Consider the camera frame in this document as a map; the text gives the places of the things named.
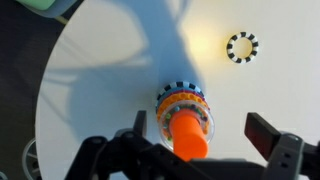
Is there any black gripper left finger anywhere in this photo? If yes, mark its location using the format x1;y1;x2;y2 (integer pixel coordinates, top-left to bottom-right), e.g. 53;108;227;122
64;109;188;180

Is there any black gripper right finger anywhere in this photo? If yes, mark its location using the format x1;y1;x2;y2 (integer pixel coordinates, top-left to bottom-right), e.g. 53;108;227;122
244;112;320;180

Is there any clear plastic beaded ring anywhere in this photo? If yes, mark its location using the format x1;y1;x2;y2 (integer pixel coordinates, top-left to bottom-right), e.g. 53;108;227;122
156;103;216;152

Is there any orange stacking peg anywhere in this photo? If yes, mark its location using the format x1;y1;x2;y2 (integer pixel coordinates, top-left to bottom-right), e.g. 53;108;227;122
168;109;210;163

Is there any white spoked wheel base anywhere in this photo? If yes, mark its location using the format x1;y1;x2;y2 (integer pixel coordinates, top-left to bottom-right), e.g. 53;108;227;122
21;137;43;180

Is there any pale green grey seat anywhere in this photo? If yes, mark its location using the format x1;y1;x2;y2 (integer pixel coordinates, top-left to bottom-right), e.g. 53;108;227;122
14;0;83;19

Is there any orange stacked ring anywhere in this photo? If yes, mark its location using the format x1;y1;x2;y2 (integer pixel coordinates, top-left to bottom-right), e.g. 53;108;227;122
156;92;211;121

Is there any blue stacked ring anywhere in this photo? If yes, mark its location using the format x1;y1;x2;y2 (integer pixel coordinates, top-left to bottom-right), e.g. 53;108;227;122
155;84;205;104

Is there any large black white base ring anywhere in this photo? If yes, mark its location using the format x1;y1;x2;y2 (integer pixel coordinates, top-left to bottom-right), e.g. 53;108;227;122
155;80;204;101

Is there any red stacked ring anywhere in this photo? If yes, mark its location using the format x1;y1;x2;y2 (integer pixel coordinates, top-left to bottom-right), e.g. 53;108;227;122
159;87;207;102

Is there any small black white striped ring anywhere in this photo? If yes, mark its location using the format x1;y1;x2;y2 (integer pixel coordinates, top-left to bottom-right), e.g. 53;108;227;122
226;31;260;65

